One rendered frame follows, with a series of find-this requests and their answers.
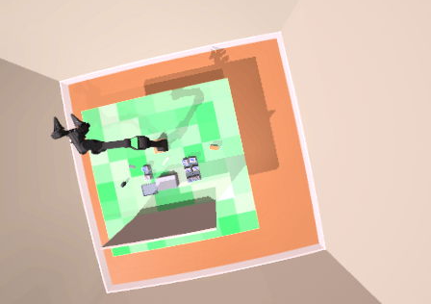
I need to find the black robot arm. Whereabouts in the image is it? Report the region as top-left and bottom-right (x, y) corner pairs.
(72, 125), (168, 155)

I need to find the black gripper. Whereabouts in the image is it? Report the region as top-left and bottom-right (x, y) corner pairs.
(51, 114), (90, 144)

